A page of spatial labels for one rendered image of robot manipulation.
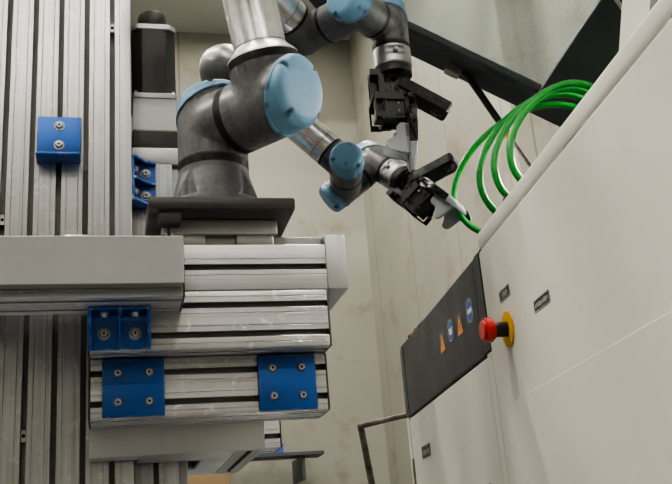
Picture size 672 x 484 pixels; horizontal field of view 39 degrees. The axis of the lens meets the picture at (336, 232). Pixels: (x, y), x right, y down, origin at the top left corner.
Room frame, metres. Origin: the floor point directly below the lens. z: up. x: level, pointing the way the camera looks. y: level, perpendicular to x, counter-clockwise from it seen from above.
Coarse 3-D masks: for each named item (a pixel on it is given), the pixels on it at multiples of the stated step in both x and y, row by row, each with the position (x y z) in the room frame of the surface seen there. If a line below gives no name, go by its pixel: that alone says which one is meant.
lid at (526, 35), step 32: (320, 0) 2.08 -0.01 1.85; (416, 0) 1.96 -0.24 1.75; (448, 0) 1.91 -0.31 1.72; (480, 0) 1.87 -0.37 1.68; (512, 0) 1.83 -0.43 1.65; (544, 0) 1.79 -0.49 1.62; (576, 0) 1.75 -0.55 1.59; (608, 0) 1.69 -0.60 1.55; (416, 32) 2.08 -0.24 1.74; (448, 32) 2.03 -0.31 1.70; (480, 32) 1.98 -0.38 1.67; (512, 32) 1.94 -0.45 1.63; (544, 32) 1.89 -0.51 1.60; (576, 32) 1.85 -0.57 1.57; (608, 32) 1.79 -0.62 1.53; (448, 64) 2.12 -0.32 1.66; (480, 64) 2.10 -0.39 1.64; (512, 64) 2.06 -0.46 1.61; (544, 64) 2.01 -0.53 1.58; (576, 64) 1.94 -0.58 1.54; (608, 64) 1.89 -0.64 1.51; (512, 96) 2.16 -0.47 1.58
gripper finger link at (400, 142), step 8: (400, 128) 1.63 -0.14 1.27; (408, 128) 1.63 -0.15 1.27; (400, 136) 1.63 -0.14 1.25; (408, 136) 1.63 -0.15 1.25; (392, 144) 1.63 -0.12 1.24; (400, 144) 1.63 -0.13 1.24; (408, 144) 1.63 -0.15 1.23; (416, 144) 1.63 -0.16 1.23; (408, 152) 1.64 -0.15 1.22; (416, 152) 1.64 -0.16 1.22; (416, 160) 1.65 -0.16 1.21
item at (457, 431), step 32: (480, 384) 1.51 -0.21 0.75; (416, 416) 2.02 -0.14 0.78; (448, 416) 1.74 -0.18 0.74; (480, 416) 1.54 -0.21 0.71; (416, 448) 2.05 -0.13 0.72; (448, 448) 1.77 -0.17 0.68; (480, 448) 1.56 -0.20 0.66; (416, 480) 2.09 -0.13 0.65; (448, 480) 1.80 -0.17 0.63; (480, 480) 1.58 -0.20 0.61
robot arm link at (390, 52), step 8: (376, 48) 1.63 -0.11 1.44; (384, 48) 1.62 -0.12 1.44; (392, 48) 1.62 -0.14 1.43; (400, 48) 1.62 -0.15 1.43; (408, 48) 1.64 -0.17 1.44; (376, 56) 1.64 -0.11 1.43; (384, 56) 1.62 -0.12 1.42; (392, 56) 1.62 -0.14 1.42; (400, 56) 1.62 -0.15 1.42; (408, 56) 1.63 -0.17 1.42; (376, 64) 1.64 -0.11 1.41; (384, 64) 1.63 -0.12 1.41; (408, 64) 1.64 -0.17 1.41
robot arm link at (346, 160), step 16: (224, 48) 1.90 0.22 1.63; (208, 64) 1.91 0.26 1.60; (224, 64) 1.89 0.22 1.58; (208, 80) 1.94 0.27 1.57; (320, 128) 1.90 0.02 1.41; (304, 144) 1.92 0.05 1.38; (320, 144) 1.90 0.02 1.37; (336, 144) 1.90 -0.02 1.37; (352, 144) 1.89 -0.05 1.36; (320, 160) 1.92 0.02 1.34; (336, 160) 1.88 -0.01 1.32; (352, 160) 1.88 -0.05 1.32; (336, 176) 1.93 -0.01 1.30; (352, 176) 1.92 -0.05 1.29
